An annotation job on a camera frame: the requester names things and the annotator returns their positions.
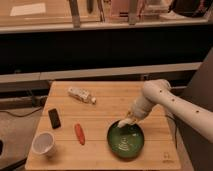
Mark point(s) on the white cup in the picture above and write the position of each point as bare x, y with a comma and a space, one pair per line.
44, 144

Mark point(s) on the wooden table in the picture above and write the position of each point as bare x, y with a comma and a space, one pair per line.
112, 102

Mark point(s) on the black smartphone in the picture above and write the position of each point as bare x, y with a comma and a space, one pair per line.
54, 118

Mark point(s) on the dark panel right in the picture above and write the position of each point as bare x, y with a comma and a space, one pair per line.
200, 92

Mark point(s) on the orange carrot toy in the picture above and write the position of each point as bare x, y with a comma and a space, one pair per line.
80, 134

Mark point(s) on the white paper sheet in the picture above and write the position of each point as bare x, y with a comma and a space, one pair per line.
29, 9

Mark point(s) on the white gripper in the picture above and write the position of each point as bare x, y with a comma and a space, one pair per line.
131, 119

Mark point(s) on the white sponge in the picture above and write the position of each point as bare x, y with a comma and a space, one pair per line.
124, 122

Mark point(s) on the green ceramic bowl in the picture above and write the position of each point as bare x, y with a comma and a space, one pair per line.
126, 142

